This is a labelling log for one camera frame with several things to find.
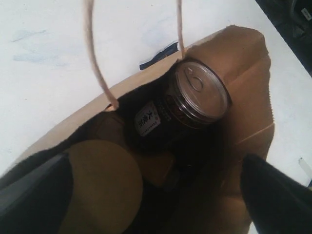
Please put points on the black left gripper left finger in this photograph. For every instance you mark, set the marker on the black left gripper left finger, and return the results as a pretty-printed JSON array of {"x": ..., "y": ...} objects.
[{"x": 37, "y": 202}]

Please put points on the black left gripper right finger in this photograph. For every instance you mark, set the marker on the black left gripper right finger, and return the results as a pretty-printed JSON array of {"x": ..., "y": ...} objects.
[{"x": 276, "y": 203}]

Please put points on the clear jar gold lid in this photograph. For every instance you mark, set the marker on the clear jar gold lid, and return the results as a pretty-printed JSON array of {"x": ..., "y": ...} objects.
[{"x": 107, "y": 190}]

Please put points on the brown paper bag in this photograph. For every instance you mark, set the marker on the brown paper bag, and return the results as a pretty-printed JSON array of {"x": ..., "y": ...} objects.
[{"x": 202, "y": 194}]

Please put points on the silver pull-tab tin can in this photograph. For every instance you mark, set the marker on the silver pull-tab tin can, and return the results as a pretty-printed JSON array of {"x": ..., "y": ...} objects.
[{"x": 189, "y": 98}]

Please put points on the yellow grain bottle white cap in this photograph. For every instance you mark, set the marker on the yellow grain bottle white cap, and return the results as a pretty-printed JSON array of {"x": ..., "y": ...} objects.
[{"x": 155, "y": 168}]

